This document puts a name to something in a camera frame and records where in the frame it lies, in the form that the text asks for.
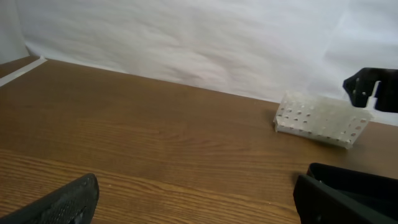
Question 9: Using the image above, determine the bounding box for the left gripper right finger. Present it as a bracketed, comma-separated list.
[292, 174, 398, 224]

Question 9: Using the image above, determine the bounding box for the black tray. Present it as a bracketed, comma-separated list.
[306, 162, 398, 220]

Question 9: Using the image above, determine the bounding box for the white test tube rack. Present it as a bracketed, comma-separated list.
[272, 90, 374, 149]

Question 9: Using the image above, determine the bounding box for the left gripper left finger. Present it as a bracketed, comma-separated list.
[0, 173, 100, 224]

